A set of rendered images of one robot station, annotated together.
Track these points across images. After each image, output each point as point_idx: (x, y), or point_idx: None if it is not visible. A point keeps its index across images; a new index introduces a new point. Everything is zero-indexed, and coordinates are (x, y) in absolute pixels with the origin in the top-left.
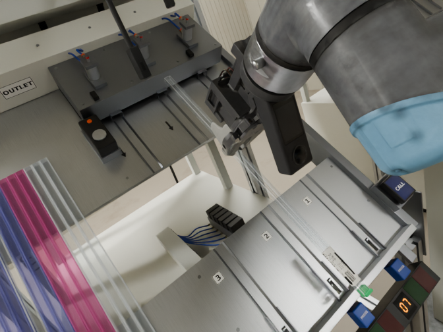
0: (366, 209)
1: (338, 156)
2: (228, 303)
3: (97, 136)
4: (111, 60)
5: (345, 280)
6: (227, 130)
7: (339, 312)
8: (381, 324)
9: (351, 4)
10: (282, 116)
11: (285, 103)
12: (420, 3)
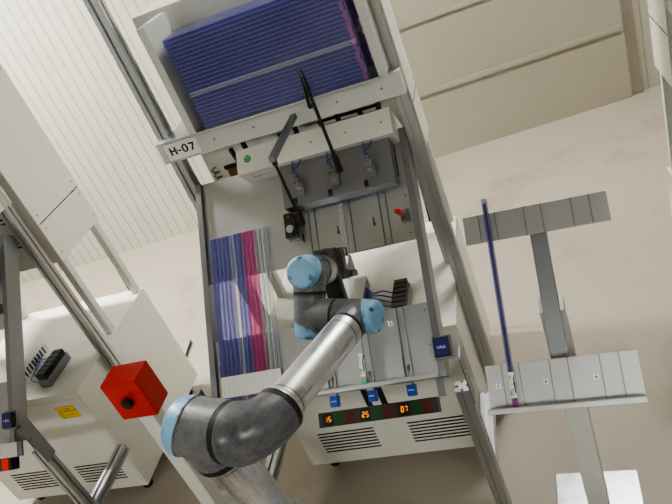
0: (424, 349)
1: (430, 305)
2: None
3: (288, 229)
4: (315, 173)
5: (378, 376)
6: None
7: (357, 386)
8: (383, 407)
9: (294, 290)
10: (329, 287)
11: (332, 282)
12: (576, 208)
